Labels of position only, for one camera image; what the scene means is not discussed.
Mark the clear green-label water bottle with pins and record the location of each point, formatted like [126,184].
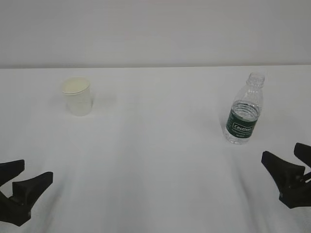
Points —
[245,110]

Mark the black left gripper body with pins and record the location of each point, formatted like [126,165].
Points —
[13,213]

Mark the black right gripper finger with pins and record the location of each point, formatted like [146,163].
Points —
[303,153]
[279,167]

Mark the white paper cup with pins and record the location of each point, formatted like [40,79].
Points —
[76,91]

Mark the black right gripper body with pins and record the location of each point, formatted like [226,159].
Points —
[295,189]

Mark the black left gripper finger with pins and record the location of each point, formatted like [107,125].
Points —
[10,170]
[27,192]

